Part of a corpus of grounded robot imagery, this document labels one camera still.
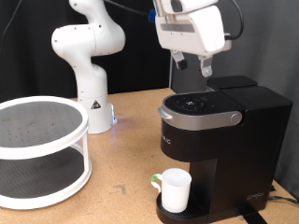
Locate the white mug with green tape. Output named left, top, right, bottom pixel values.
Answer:
left=150, top=167, right=192, bottom=214

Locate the black strap under machine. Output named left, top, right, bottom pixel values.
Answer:
left=239, top=204, right=269, bottom=224

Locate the black backdrop curtain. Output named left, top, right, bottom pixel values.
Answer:
left=0, top=0, right=172, bottom=104

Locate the silver Keurig lid handle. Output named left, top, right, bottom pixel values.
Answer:
left=157, top=104, right=243, bottom=132

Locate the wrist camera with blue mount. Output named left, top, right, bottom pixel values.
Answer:
left=148, top=8, right=157, bottom=24

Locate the white two-tier turntable shelf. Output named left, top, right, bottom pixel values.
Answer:
left=0, top=95, right=93, bottom=210

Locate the braided grey power cable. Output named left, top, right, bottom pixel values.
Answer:
left=267, top=195, right=299, bottom=206

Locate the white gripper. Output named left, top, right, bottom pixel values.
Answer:
left=154, top=5, right=233, bottom=78

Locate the black Keurig coffee machine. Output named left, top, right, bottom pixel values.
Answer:
left=155, top=75, right=293, bottom=224

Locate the grey partition panel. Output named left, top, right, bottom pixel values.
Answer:
left=169, top=0, right=299, bottom=200

